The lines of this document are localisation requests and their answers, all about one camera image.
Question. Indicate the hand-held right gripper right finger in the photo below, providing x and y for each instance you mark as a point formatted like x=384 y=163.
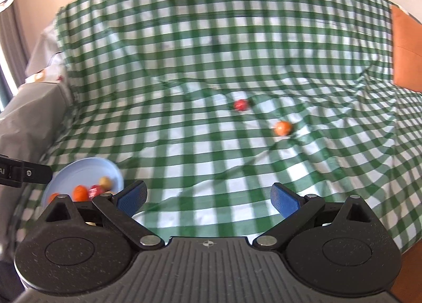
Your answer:
x=283 y=200

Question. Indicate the light blue plate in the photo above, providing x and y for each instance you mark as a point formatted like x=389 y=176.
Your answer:
x=85 y=171

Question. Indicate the wooden bed frame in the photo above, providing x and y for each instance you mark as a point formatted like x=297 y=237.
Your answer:
x=410 y=276

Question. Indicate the green checked cloth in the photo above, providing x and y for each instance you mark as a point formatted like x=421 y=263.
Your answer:
x=211 y=59

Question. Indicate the red round fruit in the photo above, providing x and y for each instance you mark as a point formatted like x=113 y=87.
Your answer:
x=240 y=104
x=95 y=190

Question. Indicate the brown longan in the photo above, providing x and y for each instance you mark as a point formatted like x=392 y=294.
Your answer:
x=105 y=182

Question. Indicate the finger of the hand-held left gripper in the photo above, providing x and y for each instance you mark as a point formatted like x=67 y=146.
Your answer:
x=36 y=173

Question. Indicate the orange round fruit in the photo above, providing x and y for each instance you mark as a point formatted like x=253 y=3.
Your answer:
x=283 y=128
x=80 y=193
x=53 y=197

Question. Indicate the white printed pillow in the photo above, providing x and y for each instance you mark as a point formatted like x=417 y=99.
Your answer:
x=46 y=59

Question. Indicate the grey curtain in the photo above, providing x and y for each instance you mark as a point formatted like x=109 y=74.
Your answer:
x=10 y=42

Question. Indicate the grey pillow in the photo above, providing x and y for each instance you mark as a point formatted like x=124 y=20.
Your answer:
x=26 y=118

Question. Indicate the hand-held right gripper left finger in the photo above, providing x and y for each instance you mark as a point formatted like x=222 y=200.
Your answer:
x=132 y=198

